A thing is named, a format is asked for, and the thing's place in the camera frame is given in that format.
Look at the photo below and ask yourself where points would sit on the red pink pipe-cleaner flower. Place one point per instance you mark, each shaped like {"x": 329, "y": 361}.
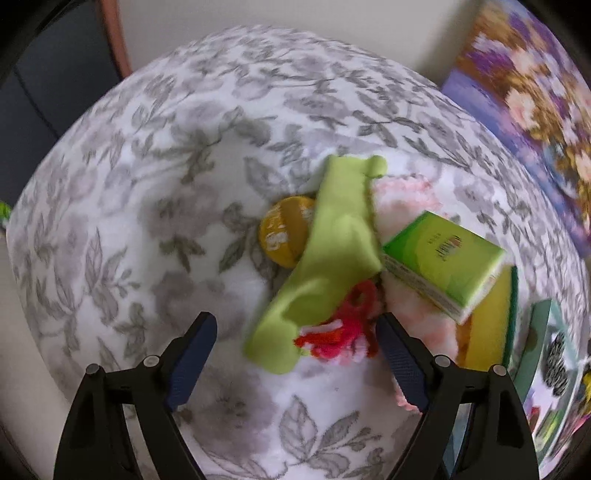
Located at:
{"x": 341, "y": 332}

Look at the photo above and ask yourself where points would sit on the green patterned box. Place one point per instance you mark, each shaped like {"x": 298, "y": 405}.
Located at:
{"x": 3, "y": 212}

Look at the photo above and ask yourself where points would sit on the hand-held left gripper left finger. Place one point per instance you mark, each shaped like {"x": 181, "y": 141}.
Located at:
{"x": 191, "y": 364}

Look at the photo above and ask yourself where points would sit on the grey floral fleece blanket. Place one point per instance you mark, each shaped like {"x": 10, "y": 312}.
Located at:
{"x": 161, "y": 161}

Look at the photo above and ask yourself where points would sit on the yellow toy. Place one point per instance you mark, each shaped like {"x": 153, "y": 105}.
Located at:
{"x": 586, "y": 376}

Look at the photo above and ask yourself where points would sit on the leopard print scrunchie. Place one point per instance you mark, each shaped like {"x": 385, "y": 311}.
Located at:
{"x": 558, "y": 364}

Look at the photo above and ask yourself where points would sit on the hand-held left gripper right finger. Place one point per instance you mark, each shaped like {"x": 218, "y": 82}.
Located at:
{"x": 401, "y": 364}

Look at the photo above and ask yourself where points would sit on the flower bouquet painting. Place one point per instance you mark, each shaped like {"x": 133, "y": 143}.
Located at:
{"x": 531, "y": 92}

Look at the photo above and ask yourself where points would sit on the yellow green sponge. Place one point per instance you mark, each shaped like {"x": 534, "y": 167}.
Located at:
{"x": 489, "y": 323}

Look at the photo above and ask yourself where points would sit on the gold round tin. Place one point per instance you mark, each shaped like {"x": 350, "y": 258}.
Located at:
{"x": 281, "y": 230}

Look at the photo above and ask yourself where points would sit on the green shallow box tray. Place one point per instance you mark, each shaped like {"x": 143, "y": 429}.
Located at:
{"x": 538, "y": 332}

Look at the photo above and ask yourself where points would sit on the dark cabinet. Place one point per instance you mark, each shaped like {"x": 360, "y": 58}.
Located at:
{"x": 46, "y": 115}

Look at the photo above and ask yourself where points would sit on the pink fluffy towel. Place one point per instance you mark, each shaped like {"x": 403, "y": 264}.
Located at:
{"x": 401, "y": 194}

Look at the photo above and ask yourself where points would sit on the light green cloth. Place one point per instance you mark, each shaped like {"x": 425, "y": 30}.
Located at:
{"x": 332, "y": 240}

